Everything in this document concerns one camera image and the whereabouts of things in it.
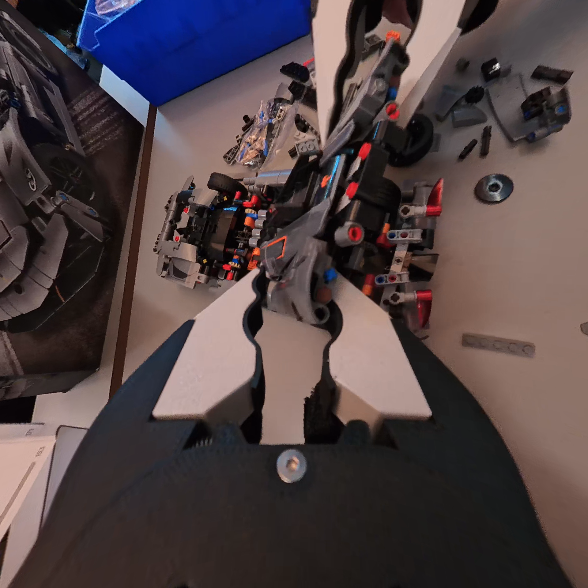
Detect grey lego car chassis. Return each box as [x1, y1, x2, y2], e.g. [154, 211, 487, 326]
[153, 170, 447, 334]

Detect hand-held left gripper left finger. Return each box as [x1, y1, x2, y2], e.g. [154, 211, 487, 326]
[151, 269, 268, 443]

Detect black round lego disc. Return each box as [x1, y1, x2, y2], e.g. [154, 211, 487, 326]
[474, 173, 515, 202]

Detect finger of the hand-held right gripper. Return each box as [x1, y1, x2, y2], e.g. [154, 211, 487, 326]
[399, 0, 462, 126]
[311, 0, 383, 145]

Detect scattered loose lego pieces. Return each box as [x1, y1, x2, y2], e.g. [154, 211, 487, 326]
[275, 53, 575, 161]

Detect open instruction booklet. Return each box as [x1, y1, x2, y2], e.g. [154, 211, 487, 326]
[0, 422, 89, 545]

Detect dark lego set box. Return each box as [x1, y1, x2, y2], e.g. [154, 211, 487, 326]
[0, 5, 146, 401]

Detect blue storage bin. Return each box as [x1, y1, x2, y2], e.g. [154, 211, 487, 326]
[76, 0, 314, 107]

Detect clear plastic bags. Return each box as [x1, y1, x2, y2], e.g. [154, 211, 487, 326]
[89, 0, 141, 14]

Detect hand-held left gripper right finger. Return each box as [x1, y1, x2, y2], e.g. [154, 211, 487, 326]
[302, 276, 435, 443]

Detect small bag of lego pieces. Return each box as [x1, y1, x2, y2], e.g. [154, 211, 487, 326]
[223, 98, 302, 167]

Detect long grey lego plate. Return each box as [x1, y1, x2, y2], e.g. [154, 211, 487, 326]
[461, 333, 537, 358]

